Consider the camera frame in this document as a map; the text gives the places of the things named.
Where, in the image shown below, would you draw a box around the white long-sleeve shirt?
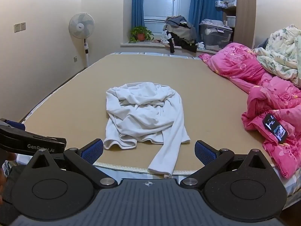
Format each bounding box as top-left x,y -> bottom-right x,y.
104,82 -> 190,178

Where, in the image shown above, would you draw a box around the pile of dark clothes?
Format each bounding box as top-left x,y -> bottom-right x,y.
161,15 -> 198,54

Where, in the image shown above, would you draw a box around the black smartphone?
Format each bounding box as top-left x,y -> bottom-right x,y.
263,114 -> 288,144

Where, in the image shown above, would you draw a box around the striped blue bed sheet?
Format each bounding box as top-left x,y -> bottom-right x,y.
111,52 -> 300,197

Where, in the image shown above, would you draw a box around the pink floral quilt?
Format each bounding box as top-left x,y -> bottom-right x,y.
199,43 -> 300,179

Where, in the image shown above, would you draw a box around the white floral quilt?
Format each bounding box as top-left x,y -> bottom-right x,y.
253,24 -> 300,88

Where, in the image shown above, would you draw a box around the white standing fan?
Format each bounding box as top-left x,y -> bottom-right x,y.
68,13 -> 95,68

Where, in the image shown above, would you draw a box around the potted green plant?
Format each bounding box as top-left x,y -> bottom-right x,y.
129,26 -> 154,43

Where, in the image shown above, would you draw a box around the wooden shelf unit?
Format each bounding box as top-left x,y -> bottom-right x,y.
222,0 -> 257,48

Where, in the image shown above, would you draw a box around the right blue curtain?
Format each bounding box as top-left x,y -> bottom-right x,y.
188,0 -> 223,42

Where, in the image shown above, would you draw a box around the blue curtain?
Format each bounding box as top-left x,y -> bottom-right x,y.
131,0 -> 145,28
188,0 -> 223,42

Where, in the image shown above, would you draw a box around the window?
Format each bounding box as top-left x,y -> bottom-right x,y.
144,0 -> 180,35

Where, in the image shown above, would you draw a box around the left blue curtain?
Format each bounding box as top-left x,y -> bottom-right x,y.
131,0 -> 145,28

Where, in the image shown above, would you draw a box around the wall light switch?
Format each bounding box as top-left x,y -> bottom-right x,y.
14,22 -> 26,33

